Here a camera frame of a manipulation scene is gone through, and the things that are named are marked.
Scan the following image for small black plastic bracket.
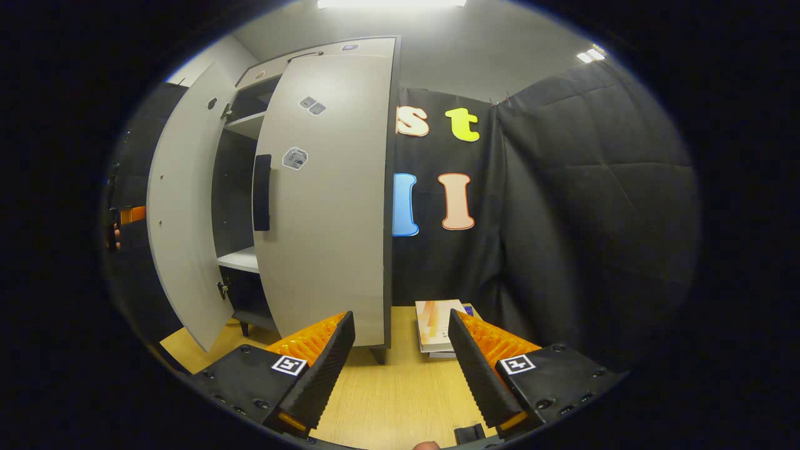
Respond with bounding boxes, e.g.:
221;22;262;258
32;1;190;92
454;424;487;446

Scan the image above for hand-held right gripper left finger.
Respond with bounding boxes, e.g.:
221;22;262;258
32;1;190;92
191;311;356;438

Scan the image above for black door handle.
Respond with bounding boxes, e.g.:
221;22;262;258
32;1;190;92
252;154;273;233

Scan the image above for grey cabinet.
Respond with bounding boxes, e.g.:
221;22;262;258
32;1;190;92
212;36;401;364

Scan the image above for white paperback book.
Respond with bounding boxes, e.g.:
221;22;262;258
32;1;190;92
428;303;482;359

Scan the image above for black backdrop cloth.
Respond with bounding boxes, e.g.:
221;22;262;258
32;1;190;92
103;59;701;369

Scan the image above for large ceiling light panel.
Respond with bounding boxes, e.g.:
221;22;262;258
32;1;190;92
317;0;468;9

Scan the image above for grey cabinet door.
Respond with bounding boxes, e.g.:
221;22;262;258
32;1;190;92
146;61;239;353
252;54;395;348

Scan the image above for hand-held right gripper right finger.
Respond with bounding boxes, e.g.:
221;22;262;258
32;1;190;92
448;308;626;438

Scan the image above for white and orange book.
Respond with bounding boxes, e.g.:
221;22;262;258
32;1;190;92
416;300;468;354

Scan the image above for white cabinet shelf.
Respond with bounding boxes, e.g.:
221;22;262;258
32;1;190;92
225;111;268;141
217;246;260;274

